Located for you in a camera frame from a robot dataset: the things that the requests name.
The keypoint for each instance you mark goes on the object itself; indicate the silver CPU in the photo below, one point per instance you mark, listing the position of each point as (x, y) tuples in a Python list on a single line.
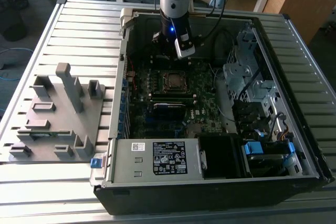
[(175, 79)]

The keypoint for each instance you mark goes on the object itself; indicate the black RAM slot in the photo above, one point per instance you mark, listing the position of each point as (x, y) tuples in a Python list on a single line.
[(172, 101), (170, 95)]

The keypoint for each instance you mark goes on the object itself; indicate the silver metal disk bay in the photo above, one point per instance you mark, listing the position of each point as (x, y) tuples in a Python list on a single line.
[(233, 72)]

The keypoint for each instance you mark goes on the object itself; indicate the black graphics card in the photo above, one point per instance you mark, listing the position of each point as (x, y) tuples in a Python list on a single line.
[(168, 111)]

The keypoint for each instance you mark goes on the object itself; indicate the green motherboard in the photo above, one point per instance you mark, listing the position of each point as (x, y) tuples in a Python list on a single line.
[(207, 103)]

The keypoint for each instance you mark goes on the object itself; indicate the black plastic holder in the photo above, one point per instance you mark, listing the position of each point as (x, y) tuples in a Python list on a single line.
[(246, 113)]

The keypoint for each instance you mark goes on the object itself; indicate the black plastic shroud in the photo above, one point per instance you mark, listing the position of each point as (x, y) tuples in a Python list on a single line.
[(218, 155)]

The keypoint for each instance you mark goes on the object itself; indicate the grey power supply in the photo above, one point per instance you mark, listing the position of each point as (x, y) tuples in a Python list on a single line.
[(123, 161)]

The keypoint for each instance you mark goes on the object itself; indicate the grey parts rack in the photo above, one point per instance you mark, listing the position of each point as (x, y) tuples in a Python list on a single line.
[(65, 129)]

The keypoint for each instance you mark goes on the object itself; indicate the hard disk in blue carrier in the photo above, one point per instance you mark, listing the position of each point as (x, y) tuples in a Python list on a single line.
[(253, 148)]

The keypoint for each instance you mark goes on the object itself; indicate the blue case latch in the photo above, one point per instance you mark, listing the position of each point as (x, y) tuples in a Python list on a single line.
[(95, 163)]

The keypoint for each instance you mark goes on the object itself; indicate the black office chair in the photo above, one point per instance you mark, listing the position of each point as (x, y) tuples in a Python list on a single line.
[(11, 24)]

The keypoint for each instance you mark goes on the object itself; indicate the green RAM stick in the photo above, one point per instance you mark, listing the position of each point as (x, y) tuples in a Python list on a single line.
[(43, 135)]

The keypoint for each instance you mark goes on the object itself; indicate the black PC case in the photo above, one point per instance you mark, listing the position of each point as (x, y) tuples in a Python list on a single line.
[(183, 200)]

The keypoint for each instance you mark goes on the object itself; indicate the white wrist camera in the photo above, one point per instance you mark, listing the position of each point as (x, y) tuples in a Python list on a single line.
[(185, 48)]

